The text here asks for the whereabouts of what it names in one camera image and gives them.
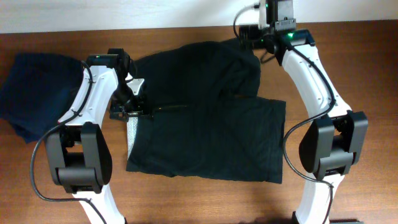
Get black shorts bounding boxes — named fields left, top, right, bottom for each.
left=126, top=39, right=286, bottom=184

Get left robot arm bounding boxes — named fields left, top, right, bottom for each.
left=44, top=49, right=150, bottom=223

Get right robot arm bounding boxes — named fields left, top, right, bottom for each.
left=233, top=1, right=368, bottom=223

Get folded navy blue garment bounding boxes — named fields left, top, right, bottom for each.
left=1, top=53, right=83, bottom=143

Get right black cable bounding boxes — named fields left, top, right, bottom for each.
left=232, top=4, right=336, bottom=224

